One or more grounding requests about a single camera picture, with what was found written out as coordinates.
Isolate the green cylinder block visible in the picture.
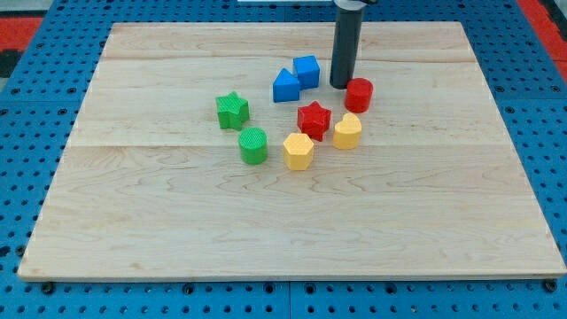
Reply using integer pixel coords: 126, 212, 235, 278
238, 127, 268, 165

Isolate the wooden board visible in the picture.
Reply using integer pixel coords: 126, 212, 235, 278
18, 22, 566, 283

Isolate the yellow heart block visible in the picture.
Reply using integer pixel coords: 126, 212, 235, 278
332, 113, 362, 150

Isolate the red cylinder block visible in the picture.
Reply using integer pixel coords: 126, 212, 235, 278
345, 78, 374, 113

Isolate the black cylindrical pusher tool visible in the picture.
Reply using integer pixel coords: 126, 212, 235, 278
330, 0, 367, 89

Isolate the blue triangle block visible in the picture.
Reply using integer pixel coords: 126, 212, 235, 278
272, 68, 300, 103

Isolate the green star block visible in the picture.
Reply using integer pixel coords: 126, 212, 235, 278
215, 91, 250, 131

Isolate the blue cube block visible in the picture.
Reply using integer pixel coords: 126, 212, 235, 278
293, 55, 320, 89

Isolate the red star block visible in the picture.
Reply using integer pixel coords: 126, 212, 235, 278
297, 101, 332, 142

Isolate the yellow hexagon block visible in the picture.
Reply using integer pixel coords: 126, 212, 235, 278
283, 133, 314, 171

